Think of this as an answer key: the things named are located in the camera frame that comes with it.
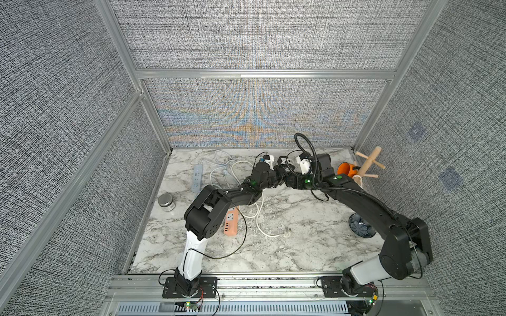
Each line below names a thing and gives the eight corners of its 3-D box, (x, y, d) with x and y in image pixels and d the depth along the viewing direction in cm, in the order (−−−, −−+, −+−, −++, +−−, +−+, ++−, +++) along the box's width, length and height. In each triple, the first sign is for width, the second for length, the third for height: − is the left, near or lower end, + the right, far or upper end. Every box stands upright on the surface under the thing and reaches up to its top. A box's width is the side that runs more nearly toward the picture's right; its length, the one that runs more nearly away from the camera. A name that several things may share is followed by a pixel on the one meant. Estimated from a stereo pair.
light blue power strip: (191, 192, 103) (190, 189, 101) (195, 166, 114) (194, 164, 112) (200, 191, 103) (199, 189, 101) (202, 166, 114) (202, 163, 112)
